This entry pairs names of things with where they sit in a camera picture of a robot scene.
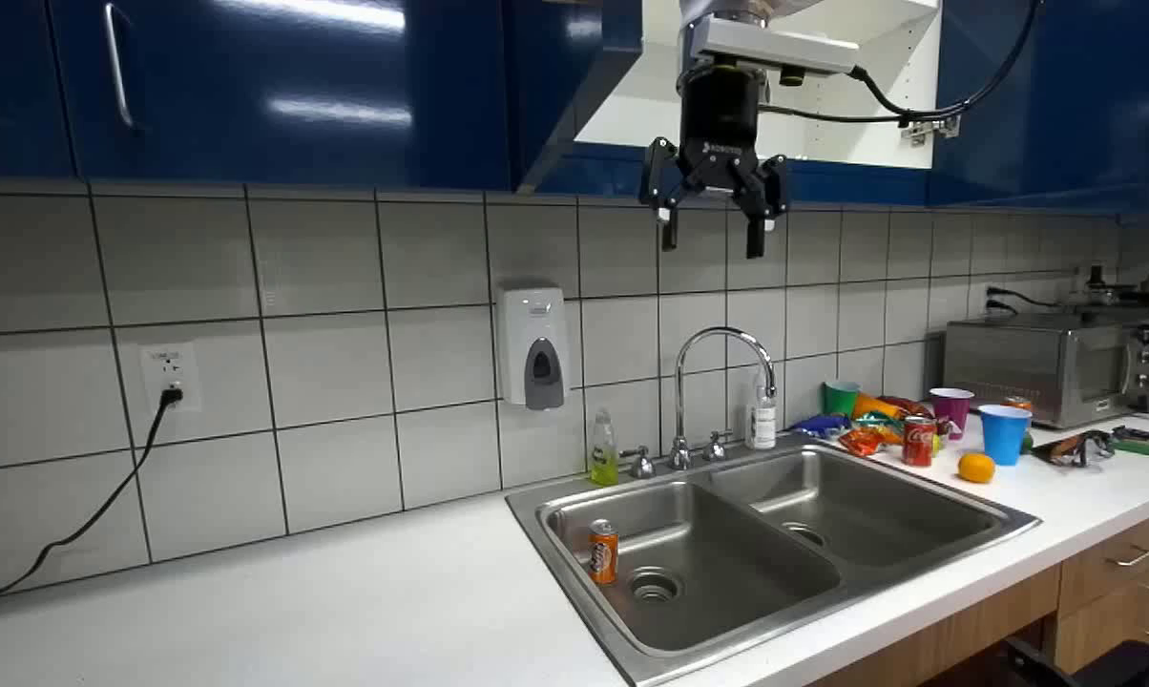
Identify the green plastic cup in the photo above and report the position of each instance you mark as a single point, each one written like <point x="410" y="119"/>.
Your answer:
<point x="839" y="397"/>

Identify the small orange bottle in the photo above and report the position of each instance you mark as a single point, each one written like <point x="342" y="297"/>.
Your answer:
<point x="604" y="554"/>

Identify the blue snack bag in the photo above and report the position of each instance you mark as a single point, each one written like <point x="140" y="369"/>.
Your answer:
<point x="823" y="428"/>

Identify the white wall outlet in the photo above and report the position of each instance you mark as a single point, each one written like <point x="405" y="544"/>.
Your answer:
<point x="164" y="369"/>

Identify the black chair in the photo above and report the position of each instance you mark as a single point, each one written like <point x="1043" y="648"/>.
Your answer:
<point x="1126" y="667"/>

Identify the orange fruit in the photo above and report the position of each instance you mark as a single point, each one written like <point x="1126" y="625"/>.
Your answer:
<point x="975" y="469"/>

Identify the white pump bottle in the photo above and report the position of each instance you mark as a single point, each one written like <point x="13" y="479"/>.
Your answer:
<point x="761" y="428"/>

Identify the wooden base cabinet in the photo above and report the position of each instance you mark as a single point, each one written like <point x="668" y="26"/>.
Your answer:
<point x="979" y="633"/>

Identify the chrome faucet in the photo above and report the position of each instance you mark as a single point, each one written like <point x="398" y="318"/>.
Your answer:
<point x="677" y="406"/>

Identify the metal cabinet hinge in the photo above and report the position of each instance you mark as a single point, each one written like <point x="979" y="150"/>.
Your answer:
<point x="934" y="123"/>

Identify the red orange snack bag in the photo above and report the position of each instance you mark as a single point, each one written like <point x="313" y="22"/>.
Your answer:
<point x="860" y="439"/>

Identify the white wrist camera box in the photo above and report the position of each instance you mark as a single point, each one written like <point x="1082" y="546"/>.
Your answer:
<point x="775" y="45"/>

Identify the wall cabinet white inside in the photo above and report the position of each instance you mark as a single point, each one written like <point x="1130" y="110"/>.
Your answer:
<point x="878" y="79"/>

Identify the blue plastic cup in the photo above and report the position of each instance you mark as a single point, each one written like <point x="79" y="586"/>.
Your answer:
<point x="1005" y="438"/>

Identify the steel double sink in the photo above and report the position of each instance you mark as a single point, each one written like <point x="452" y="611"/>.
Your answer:
<point x="728" y="574"/>

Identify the red cola can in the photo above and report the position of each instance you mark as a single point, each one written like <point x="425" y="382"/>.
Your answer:
<point x="917" y="439"/>

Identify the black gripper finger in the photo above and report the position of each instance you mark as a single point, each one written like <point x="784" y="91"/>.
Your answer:
<point x="658" y="172"/>
<point x="765" y="192"/>

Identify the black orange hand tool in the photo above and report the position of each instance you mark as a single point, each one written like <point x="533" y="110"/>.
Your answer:
<point x="1082" y="447"/>

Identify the steel microwave oven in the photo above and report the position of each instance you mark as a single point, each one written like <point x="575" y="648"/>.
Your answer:
<point x="1033" y="363"/>

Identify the green dish soap bottle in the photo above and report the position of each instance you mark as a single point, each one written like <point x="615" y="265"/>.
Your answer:
<point x="604" y="469"/>

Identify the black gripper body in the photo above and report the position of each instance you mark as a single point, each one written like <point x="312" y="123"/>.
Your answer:
<point x="724" y="117"/>

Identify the white wall soap dispenser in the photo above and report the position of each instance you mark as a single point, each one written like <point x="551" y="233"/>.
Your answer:
<point x="529" y="325"/>

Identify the purple plastic cup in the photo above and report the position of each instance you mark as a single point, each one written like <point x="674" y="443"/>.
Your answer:
<point x="951" y="411"/>

